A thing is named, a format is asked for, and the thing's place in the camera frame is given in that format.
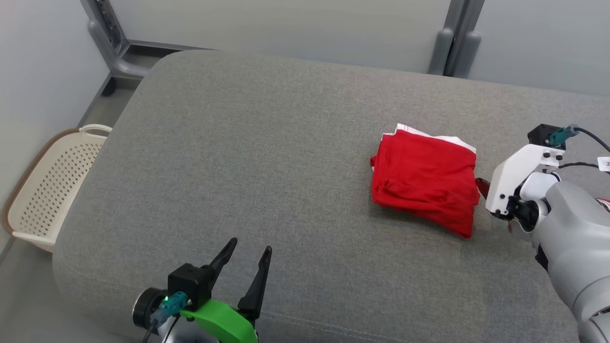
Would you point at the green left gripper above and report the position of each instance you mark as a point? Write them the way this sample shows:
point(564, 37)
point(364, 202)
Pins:
point(224, 319)

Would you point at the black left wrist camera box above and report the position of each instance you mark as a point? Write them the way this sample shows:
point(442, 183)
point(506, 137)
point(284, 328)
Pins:
point(190, 281)

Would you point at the grey partition joint post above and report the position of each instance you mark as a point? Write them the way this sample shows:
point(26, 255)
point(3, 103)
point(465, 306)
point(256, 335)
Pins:
point(457, 43)

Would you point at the red white sports shorts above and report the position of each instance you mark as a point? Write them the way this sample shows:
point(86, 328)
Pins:
point(424, 181)

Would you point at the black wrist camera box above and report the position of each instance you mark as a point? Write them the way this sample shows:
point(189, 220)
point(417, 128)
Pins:
point(541, 136)
point(190, 281)

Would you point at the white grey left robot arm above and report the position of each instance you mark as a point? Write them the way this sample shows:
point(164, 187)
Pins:
point(143, 309)

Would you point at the grey partition frame with caster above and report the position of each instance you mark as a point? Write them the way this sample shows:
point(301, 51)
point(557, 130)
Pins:
point(112, 52)

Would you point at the cream perforated laundry basket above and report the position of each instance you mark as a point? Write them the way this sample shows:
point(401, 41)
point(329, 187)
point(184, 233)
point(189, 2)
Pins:
point(47, 190)

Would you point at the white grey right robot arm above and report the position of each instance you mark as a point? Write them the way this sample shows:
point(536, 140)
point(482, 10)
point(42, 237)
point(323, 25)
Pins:
point(576, 228)

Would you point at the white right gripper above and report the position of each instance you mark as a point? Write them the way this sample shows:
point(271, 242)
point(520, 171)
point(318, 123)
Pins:
point(505, 181)

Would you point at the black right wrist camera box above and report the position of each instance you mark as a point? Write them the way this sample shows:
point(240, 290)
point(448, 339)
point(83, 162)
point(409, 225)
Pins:
point(541, 136)

